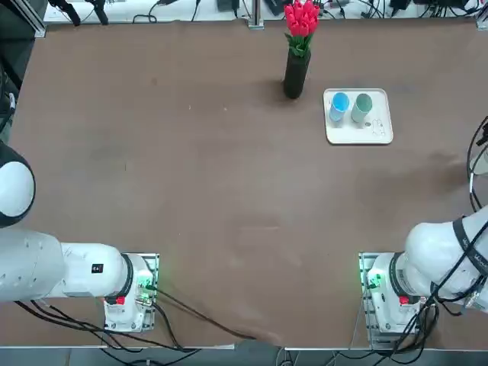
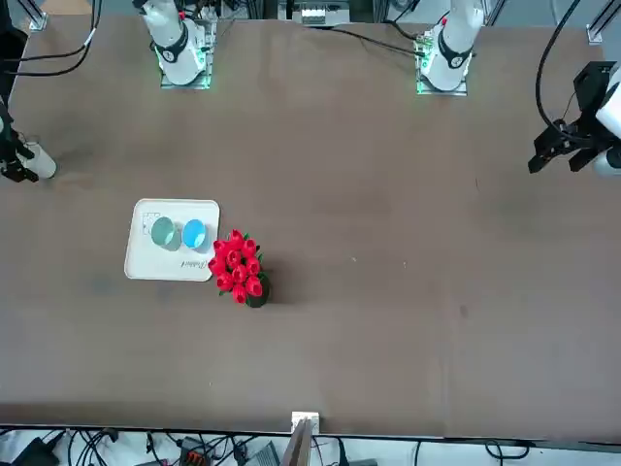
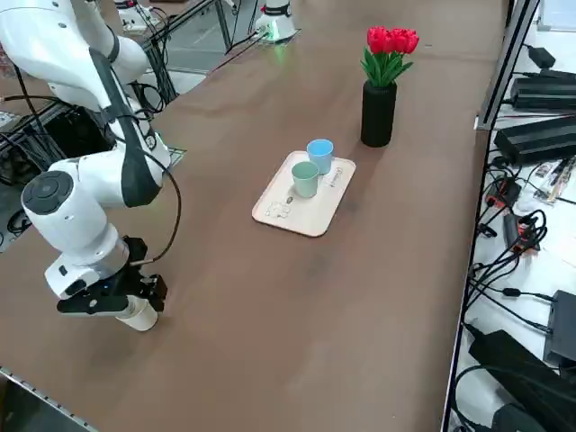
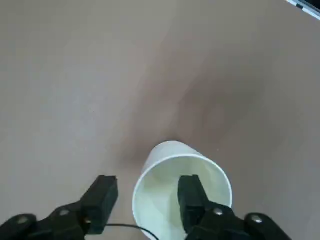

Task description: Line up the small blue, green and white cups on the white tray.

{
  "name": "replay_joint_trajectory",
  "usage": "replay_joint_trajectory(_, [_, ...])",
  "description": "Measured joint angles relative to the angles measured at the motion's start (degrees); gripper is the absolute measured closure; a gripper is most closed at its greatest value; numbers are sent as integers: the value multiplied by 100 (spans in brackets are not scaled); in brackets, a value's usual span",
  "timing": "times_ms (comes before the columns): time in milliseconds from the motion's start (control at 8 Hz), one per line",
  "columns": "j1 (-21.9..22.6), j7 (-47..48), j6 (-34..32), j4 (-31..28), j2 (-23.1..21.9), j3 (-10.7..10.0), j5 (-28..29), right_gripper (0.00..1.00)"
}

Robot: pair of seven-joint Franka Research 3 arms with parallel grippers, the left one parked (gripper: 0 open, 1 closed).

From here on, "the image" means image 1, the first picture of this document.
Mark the red tulip bouquet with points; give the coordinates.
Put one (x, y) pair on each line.
(301, 19)

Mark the black cylindrical vase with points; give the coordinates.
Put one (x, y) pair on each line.
(295, 80)

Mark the aluminium frame profile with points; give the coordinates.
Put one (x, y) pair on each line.
(32, 23)

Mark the aluminium corner bracket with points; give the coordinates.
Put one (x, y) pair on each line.
(482, 22)

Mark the white tray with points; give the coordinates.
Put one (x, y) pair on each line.
(358, 135)

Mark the small blue cup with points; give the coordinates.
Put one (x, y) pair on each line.
(338, 104)

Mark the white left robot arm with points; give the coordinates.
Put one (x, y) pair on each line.
(30, 267)

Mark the small green cup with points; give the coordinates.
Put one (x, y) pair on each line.
(360, 108)

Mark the aluminium frame post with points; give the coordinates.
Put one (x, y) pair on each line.
(256, 15)

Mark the black power adapter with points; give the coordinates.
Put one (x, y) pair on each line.
(274, 5)
(228, 4)

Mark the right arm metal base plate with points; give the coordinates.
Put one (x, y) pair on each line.
(375, 339)

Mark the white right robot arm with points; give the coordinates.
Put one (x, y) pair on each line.
(423, 259)

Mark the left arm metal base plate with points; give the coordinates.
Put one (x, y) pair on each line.
(154, 263)

